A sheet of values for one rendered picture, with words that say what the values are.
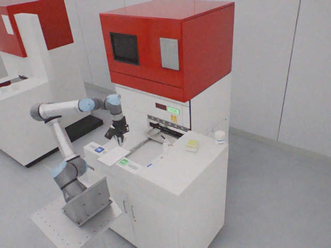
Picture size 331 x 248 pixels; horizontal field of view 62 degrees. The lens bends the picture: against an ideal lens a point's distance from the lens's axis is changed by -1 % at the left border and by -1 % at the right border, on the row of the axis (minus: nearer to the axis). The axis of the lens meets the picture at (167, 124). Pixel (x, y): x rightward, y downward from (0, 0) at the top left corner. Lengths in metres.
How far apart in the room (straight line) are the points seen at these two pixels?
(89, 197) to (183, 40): 1.15
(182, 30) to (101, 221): 1.30
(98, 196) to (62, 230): 0.28
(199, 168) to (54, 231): 0.97
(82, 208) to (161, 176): 0.51
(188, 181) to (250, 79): 2.03
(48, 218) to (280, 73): 2.66
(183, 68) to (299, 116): 1.88
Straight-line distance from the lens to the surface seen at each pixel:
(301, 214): 3.03
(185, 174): 1.81
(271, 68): 3.38
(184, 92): 2.03
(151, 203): 1.93
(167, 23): 1.94
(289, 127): 3.60
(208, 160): 1.91
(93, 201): 1.81
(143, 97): 2.41
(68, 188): 1.80
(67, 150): 1.93
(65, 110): 1.73
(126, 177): 1.96
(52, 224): 1.92
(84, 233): 1.80
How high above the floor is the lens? 2.17
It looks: 31 degrees down
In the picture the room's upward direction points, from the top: 5 degrees counter-clockwise
